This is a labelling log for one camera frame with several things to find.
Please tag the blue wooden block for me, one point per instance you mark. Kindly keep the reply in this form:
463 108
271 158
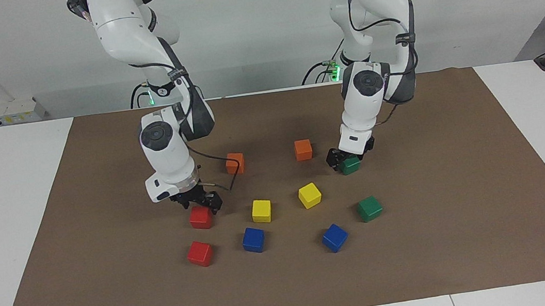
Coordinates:
253 239
335 238

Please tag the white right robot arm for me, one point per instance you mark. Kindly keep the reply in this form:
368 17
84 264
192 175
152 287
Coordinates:
163 151

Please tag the white wall socket box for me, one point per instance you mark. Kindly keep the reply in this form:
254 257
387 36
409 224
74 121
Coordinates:
15 112

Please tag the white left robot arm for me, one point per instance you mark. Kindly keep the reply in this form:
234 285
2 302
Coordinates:
365 105

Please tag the orange wooden block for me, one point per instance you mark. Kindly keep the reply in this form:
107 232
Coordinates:
303 149
233 165

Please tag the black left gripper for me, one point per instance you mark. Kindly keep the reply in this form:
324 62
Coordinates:
368 145

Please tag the brown paper table mat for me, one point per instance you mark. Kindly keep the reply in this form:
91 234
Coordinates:
289 286

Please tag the red wooden block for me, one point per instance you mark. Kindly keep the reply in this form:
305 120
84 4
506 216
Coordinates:
199 254
201 218

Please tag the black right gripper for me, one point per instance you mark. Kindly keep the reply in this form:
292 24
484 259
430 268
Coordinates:
194 195

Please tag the green wooden block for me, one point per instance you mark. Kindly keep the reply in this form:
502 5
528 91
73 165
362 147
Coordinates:
350 166
369 208

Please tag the yellow wooden block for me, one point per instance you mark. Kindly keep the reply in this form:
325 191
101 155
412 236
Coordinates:
310 195
261 211

